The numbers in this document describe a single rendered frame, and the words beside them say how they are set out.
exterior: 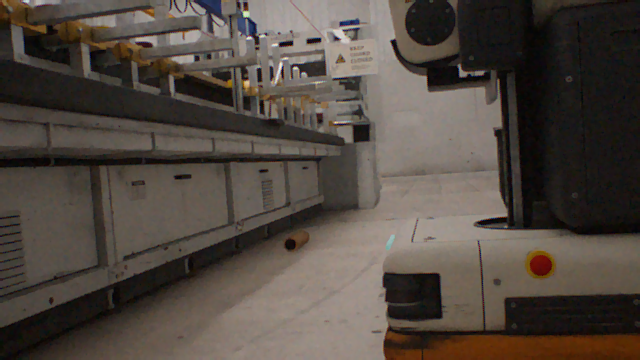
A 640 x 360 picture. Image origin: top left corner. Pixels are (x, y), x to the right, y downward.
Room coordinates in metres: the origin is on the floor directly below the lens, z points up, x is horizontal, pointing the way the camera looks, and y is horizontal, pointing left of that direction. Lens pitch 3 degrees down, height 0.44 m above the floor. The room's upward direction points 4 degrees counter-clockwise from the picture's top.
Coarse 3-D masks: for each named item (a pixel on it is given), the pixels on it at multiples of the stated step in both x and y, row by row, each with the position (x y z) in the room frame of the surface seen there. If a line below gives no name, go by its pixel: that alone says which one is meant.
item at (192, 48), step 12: (156, 48) 1.74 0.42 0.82; (168, 48) 1.73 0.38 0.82; (180, 48) 1.72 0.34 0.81; (192, 48) 1.72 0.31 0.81; (204, 48) 1.71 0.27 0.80; (216, 48) 1.70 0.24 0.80; (228, 48) 1.70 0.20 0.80; (96, 60) 1.78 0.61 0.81; (108, 60) 1.77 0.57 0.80; (144, 60) 1.78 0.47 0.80
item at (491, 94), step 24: (480, 0) 1.12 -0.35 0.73; (504, 0) 1.11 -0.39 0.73; (480, 24) 1.12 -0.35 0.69; (504, 24) 1.11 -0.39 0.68; (480, 48) 1.12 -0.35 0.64; (504, 48) 1.12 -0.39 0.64; (528, 48) 1.12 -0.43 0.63; (432, 72) 1.28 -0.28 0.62; (456, 72) 1.27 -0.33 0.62; (504, 72) 1.26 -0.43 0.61
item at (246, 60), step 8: (240, 56) 1.95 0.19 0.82; (248, 56) 1.94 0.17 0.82; (256, 56) 1.94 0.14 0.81; (176, 64) 1.99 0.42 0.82; (184, 64) 1.99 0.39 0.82; (192, 64) 1.98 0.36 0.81; (200, 64) 1.98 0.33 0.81; (208, 64) 1.97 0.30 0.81; (216, 64) 1.97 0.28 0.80; (224, 64) 1.96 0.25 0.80; (232, 64) 1.95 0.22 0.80; (240, 64) 1.95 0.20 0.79; (248, 64) 1.95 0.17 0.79; (256, 64) 1.95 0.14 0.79; (144, 72) 2.02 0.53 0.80; (152, 72) 2.01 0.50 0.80; (176, 72) 2.00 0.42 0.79; (184, 72) 2.00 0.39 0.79; (192, 72) 2.01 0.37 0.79; (144, 80) 2.04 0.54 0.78
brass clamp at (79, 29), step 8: (64, 24) 1.44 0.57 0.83; (72, 24) 1.44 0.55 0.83; (80, 24) 1.46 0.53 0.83; (88, 24) 1.50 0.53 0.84; (64, 32) 1.44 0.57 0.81; (72, 32) 1.44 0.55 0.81; (80, 32) 1.45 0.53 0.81; (88, 32) 1.49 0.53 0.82; (64, 40) 1.46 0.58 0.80; (72, 40) 1.45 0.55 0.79; (80, 40) 1.46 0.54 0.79; (88, 40) 1.49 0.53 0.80; (96, 48) 1.55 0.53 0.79; (104, 48) 1.56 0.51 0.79
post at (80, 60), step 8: (72, 0) 1.47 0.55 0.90; (80, 0) 1.48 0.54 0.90; (72, 48) 1.47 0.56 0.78; (80, 48) 1.47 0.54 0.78; (88, 48) 1.50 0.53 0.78; (72, 56) 1.47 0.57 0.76; (80, 56) 1.47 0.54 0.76; (88, 56) 1.50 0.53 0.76; (72, 64) 1.47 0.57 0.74; (80, 64) 1.47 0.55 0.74; (88, 64) 1.49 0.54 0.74
